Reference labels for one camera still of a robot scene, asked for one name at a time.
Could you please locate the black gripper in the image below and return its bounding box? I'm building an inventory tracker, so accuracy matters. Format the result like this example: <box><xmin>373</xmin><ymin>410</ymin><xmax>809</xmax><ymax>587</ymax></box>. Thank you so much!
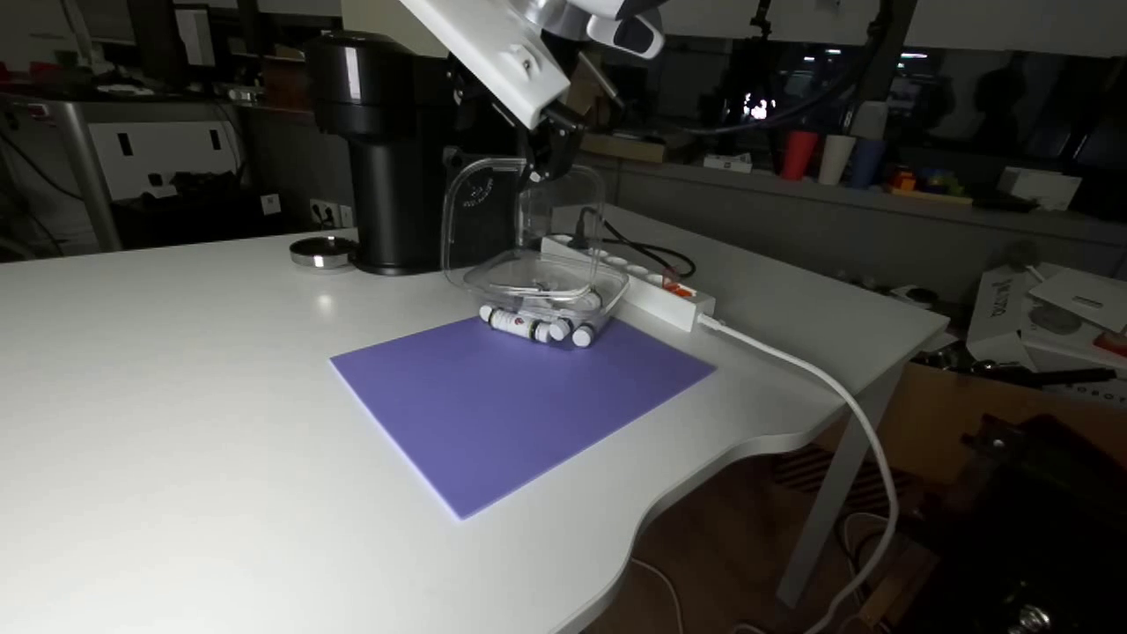
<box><xmin>528</xmin><ymin>107</ymin><xmax>592</xmax><ymax>192</ymax></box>

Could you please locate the clear plastic clamshell container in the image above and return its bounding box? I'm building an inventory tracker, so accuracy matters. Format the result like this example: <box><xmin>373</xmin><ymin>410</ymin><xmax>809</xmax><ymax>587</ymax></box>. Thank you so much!
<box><xmin>437</xmin><ymin>155</ymin><xmax>634</xmax><ymax>344</ymax></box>

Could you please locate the black coffee machine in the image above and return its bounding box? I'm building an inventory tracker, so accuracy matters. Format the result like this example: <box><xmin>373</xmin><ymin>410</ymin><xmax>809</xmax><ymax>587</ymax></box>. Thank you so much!
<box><xmin>306</xmin><ymin>32</ymin><xmax>557</xmax><ymax>283</ymax></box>

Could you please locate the white power strip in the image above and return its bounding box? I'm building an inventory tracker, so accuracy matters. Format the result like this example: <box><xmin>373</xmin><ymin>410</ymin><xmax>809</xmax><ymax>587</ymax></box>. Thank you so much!
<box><xmin>538</xmin><ymin>232</ymin><xmax>723</xmax><ymax>340</ymax></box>

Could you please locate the red cup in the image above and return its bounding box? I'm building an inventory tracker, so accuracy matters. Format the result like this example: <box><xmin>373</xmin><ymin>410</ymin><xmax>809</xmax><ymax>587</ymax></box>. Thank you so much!
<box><xmin>780</xmin><ymin>129</ymin><xmax>825</xmax><ymax>186</ymax></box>

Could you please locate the purple rectangular mat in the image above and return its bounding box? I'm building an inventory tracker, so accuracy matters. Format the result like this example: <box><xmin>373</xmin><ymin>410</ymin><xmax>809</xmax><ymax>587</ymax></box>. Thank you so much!
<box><xmin>328</xmin><ymin>310</ymin><xmax>718</xmax><ymax>522</ymax></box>

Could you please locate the round silver disk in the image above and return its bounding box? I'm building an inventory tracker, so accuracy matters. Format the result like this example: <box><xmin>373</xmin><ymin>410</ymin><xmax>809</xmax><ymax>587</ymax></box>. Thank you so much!
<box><xmin>289</xmin><ymin>232</ymin><xmax>363</xmax><ymax>271</ymax></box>

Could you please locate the white cup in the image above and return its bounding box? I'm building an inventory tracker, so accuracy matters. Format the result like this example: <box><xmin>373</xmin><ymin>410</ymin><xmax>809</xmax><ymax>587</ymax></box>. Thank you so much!
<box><xmin>819</xmin><ymin>135</ymin><xmax>861</xmax><ymax>192</ymax></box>

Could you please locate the blue cup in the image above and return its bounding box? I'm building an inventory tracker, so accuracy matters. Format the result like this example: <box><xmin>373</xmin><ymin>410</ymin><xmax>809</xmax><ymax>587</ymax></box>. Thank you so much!
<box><xmin>845</xmin><ymin>136</ymin><xmax>889</xmax><ymax>195</ymax></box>

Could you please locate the small orange object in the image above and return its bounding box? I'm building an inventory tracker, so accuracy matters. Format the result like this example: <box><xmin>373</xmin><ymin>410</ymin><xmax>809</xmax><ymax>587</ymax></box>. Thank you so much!
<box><xmin>889</xmin><ymin>169</ymin><xmax>935</xmax><ymax>202</ymax></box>

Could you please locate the white metal cabinet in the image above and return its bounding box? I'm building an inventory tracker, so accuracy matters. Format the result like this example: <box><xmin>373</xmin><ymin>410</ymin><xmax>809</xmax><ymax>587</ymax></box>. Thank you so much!
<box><xmin>63</xmin><ymin>98</ymin><xmax>249</xmax><ymax>246</ymax></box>

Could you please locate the grey metal table leg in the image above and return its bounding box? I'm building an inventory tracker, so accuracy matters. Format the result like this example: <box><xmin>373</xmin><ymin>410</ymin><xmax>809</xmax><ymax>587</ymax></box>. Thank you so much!
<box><xmin>771</xmin><ymin>364</ymin><xmax>916</xmax><ymax>614</ymax></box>

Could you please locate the grey cabinet counter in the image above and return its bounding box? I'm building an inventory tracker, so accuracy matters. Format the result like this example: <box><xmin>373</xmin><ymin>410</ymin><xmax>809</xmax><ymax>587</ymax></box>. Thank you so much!
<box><xmin>584</xmin><ymin>155</ymin><xmax>1127</xmax><ymax>310</ymax></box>

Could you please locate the white paper sign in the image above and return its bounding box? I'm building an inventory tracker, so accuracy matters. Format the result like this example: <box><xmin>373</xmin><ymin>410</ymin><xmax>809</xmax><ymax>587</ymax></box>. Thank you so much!
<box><xmin>996</xmin><ymin>167</ymin><xmax>1084</xmax><ymax>217</ymax></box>

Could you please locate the white printed box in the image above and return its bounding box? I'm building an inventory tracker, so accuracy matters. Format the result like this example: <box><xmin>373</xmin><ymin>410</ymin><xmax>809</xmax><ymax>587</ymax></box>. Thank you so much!
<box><xmin>964</xmin><ymin>260</ymin><xmax>1127</xmax><ymax>382</ymax></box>

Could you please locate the white wrist mount plate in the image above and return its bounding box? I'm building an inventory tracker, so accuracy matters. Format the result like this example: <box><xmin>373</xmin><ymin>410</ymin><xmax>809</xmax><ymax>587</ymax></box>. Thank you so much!
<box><xmin>399</xmin><ymin>0</ymin><xmax>579</xmax><ymax>135</ymax></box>

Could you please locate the black power cable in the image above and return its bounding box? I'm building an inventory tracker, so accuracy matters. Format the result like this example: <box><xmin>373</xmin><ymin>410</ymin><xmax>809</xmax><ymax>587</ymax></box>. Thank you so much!
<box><xmin>575</xmin><ymin>203</ymin><xmax>706</xmax><ymax>284</ymax></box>

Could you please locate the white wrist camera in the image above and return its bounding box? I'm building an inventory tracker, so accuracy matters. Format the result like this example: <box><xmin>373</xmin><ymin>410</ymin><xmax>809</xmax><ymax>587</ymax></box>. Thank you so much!
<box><xmin>579</xmin><ymin>3</ymin><xmax>671</xmax><ymax>65</ymax></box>

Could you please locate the white power strip cable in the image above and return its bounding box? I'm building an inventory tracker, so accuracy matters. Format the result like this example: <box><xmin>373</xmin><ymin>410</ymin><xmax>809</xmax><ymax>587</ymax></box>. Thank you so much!
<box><xmin>698</xmin><ymin>314</ymin><xmax>907</xmax><ymax>634</ymax></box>

